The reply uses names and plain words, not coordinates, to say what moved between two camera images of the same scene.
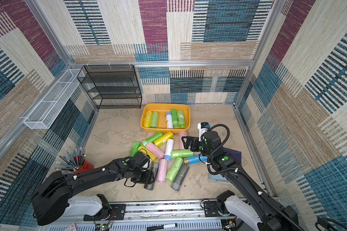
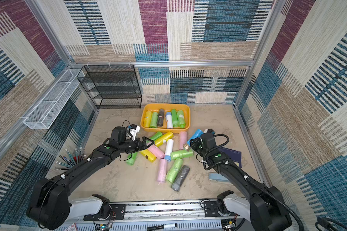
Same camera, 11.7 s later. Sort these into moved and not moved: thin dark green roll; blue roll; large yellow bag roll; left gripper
Moved: blue roll; left gripper
Not moved: large yellow bag roll; thin dark green roll
